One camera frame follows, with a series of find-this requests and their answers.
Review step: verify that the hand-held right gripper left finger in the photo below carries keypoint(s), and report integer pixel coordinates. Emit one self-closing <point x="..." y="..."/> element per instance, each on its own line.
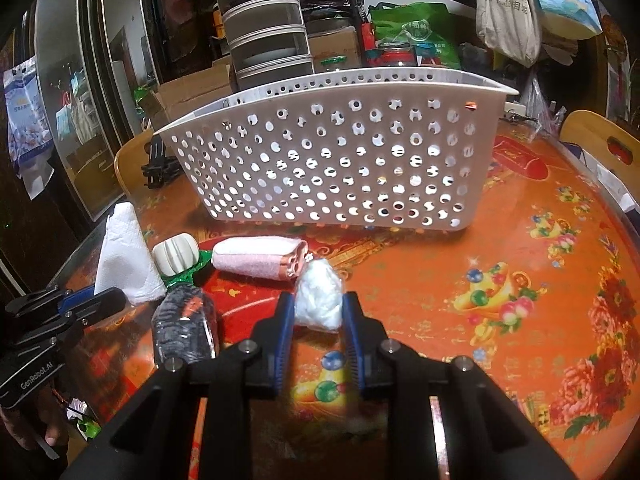
<point x="283" y="332"/>

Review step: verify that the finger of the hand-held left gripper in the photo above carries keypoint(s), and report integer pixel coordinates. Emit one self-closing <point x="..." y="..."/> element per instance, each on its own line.
<point x="105" y="302"/>
<point x="75" y="300"/>

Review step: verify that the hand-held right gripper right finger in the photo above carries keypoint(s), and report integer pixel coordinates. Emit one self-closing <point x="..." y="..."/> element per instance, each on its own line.
<point x="352" y="342"/>

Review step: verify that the clear bag of white cotton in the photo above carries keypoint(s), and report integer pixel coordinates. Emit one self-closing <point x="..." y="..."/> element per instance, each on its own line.
<point x="320" y="297"/>

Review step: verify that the white perforated plastic basket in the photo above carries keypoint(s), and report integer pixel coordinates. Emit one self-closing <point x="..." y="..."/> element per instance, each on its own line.
<point x="330" y="155"/>

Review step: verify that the person's left hand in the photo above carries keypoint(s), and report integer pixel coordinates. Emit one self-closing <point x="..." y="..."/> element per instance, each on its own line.
<point x="35" y="430"/>

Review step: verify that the white folded paper towel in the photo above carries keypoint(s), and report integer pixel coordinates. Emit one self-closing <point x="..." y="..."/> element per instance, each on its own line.
<point x="125" y="255"/>

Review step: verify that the small green plastic piece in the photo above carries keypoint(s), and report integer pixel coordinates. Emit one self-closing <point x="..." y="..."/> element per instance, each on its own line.
<point x="87" y="428"/>

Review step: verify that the pink rolled towel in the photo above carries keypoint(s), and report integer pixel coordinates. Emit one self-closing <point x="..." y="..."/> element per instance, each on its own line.
<point x="255" y="259"/>

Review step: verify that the black cloth in clear pack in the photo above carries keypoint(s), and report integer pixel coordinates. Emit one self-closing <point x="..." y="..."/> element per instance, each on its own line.
<point x="182" y="327"/>

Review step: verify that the green foil wrapper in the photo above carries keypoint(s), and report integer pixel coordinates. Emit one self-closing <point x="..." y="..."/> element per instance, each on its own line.
<point x="192" y="272"/>

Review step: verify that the orange printed tablecloth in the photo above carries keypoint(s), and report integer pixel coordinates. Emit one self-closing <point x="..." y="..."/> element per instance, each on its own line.
<point x="450" y="280"/>

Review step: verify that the wooden chair back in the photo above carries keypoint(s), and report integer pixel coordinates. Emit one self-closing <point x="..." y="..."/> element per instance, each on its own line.
<point x="131" y="157"/>

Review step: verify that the blue printed hanging bag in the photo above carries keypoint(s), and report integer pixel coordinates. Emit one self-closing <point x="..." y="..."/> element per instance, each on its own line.
<point x="25" y="125"/>

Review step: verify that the open cardboard box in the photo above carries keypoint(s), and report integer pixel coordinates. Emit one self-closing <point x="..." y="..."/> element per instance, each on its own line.
<point x="192" y="92"/>

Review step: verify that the glass jar with green lid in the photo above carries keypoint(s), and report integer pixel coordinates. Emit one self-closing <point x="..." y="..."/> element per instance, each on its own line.
<point x="332" y="63"/>

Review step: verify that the cardboard box with jars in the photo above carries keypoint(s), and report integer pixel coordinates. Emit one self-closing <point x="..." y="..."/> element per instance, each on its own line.
<point x="332" y="45"/>

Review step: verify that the red lidded jar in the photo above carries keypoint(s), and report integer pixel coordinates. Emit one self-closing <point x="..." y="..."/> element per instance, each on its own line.
<point x="395" y="52"/>

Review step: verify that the grey stacked storage tower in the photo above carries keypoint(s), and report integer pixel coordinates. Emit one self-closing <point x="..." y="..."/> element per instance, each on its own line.
<point x="265" y="20"/>

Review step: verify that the green shopping bag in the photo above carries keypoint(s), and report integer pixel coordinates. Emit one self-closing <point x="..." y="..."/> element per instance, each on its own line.
<point x="415" y="30"/>

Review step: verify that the wooden chair with cutout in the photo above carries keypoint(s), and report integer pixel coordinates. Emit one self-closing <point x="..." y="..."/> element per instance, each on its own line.
<point x="597" y="132"/>

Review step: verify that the beige canvas tote bag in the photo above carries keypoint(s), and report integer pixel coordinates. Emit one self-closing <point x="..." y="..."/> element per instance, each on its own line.
<point x="507" y="10"/>

